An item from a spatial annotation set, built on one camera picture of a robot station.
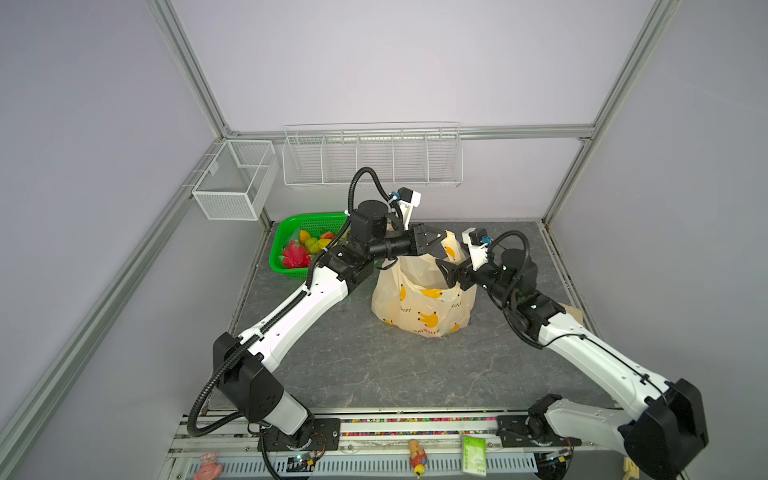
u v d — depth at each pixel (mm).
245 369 397
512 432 733
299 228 1106
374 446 727
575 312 961
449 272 686
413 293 758
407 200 616
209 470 676
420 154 1049
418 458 681
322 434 736
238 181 1024
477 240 618
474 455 693
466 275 659
